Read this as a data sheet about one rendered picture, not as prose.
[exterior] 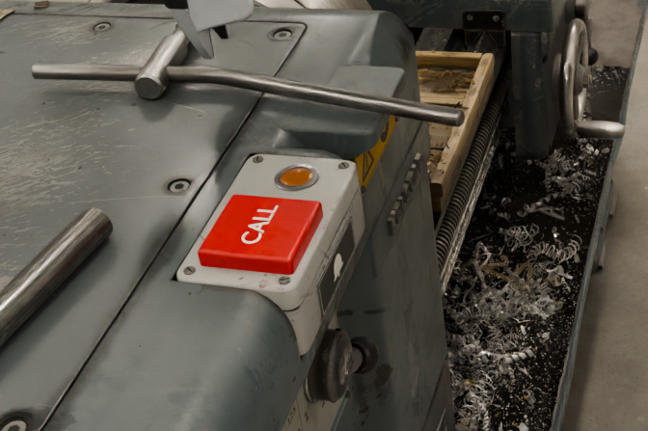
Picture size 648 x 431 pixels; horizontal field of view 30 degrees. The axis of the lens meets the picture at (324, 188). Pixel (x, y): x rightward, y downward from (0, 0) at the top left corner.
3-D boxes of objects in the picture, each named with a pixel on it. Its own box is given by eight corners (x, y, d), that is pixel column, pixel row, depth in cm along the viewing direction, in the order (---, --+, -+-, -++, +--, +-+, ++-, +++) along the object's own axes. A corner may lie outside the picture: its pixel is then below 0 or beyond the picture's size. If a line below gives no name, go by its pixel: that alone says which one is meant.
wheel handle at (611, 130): (623, 144, 177) (624, 128, 176) (569, 140, 180) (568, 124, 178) (626, 133, 180) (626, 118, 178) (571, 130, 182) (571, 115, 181)
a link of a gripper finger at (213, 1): (255, 77, 83) (237, -53, 79) (176, 73, 85) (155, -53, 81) (271, 59, 86) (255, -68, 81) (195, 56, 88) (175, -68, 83)
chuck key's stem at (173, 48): (184, 26, 98) (136, 100, 89) (179, 2, 97) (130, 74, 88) (210, 27, 97) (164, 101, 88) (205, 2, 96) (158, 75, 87)
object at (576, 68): (583, 173, 181) (582, 34, 168) (516, 168, 184) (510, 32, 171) (606, 81, 201) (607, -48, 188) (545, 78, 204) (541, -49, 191)
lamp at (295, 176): (308, 195, 77) (306, 185, 77) (277, 193, 78) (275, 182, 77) (317, 176, 79) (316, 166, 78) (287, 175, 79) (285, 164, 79)
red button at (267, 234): (295, 287, 70) (290, 259, 69) (201, 277, 72) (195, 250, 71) (326, 225, 75) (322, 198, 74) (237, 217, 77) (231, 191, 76)
